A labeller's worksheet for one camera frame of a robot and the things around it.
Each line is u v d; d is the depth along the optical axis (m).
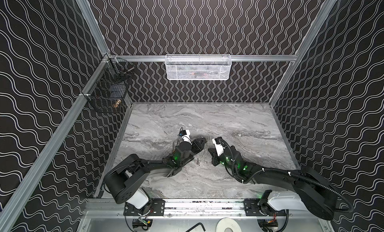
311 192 0.42
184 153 0.65
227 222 0.71
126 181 0.44
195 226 0.70
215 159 0.73
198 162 0.90
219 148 0.72
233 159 0.62
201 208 0.75
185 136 0.75
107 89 0.93
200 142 0.84
